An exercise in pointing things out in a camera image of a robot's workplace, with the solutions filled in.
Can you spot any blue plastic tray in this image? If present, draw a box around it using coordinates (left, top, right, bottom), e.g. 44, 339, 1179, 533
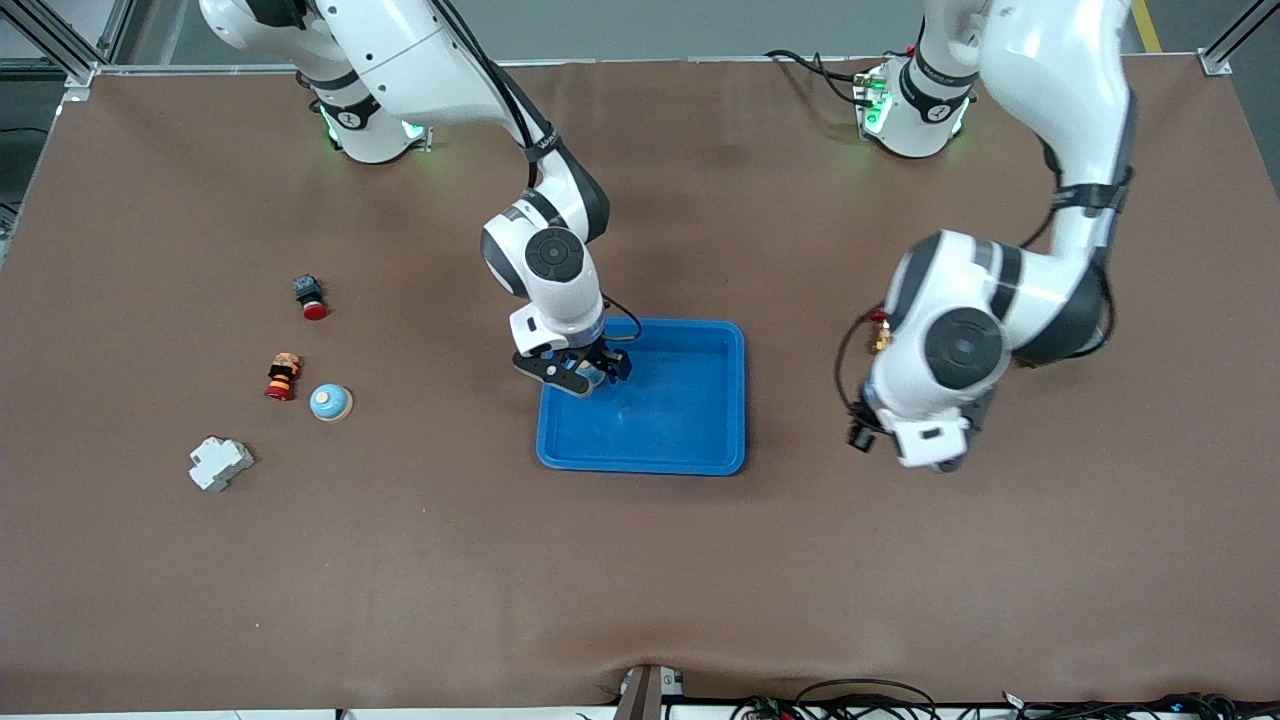
536, 318, 747, 477

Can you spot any orange red push button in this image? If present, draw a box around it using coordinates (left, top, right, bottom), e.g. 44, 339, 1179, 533
264, 352, 303, 403

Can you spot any white circuit breaker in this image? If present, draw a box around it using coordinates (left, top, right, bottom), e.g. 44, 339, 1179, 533
188, 436, 256, 493

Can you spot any black looped cable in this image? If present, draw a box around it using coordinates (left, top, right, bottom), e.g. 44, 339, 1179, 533
795, 678, 941, 720

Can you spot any silver table edge rail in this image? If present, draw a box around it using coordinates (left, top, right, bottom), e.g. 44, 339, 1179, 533
95, 54, 1233, 75

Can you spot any grey table edge bracket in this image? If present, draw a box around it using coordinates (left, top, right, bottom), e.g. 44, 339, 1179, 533
612, 663, 687, 720

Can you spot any black cable bundle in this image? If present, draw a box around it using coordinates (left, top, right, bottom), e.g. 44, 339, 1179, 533
1000, 690, 1280, 720

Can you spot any black cable at arm base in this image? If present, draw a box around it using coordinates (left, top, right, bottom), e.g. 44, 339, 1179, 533
765, 48, 873, 106

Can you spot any silver aluminium frame profile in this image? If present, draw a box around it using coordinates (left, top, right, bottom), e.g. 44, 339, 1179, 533
0, 0, 138, 89
1198, 0, 1280, 77

